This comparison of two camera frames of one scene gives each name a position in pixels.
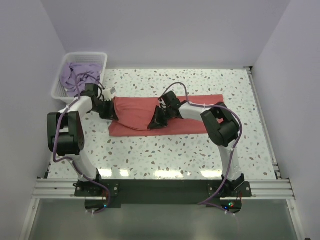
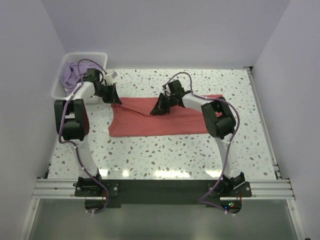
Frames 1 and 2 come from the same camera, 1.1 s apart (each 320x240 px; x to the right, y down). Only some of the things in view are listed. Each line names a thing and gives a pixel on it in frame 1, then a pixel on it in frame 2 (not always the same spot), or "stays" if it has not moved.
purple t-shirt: x=73 y=77 stays
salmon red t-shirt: x=135 y=114 stays
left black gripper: x=111 y=114 → x=113 y=98
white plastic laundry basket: x=59 y=91 stays
